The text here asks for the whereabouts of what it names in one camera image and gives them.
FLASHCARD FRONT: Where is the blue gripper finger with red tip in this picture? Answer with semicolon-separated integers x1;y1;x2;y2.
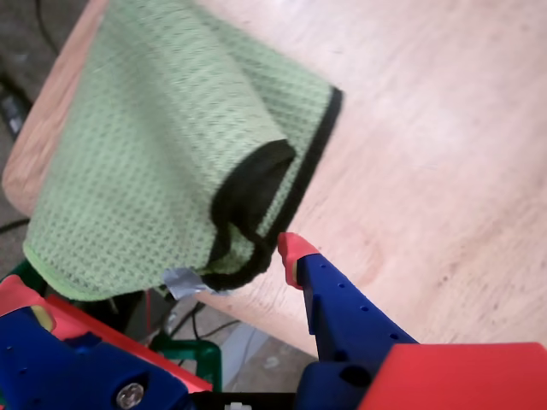
0;275;191;410
277;232;419;364

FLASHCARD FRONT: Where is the green waffle cleaning cloth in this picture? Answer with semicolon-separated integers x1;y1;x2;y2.
23;0;344;302

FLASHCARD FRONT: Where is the green clamp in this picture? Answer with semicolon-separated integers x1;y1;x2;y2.
149;332;223;394

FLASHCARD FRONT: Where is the gray duct tape piece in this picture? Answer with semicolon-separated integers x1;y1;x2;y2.
163;267;215;301

